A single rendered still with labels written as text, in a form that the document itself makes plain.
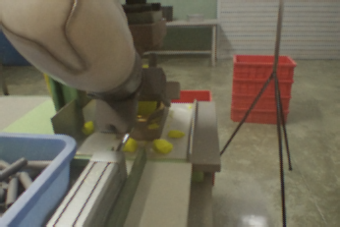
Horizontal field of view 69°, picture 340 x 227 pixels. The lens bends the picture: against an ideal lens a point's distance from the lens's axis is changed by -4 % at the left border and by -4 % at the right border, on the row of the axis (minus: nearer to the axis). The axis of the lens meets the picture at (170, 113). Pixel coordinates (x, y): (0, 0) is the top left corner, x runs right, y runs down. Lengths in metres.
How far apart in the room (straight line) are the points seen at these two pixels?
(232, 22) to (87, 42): 5.73
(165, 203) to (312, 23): 6.08
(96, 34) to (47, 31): 0.04
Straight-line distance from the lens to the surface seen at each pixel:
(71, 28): 0.22
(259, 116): 2.92
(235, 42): 6.00
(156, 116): 0.56
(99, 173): 0.35
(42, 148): 0.52
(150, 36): 0.46
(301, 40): 6.31
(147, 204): 0.39
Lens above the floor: 1.27
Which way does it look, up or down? 24 degrees down
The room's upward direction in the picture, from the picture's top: 2 degrees counter-clockwise
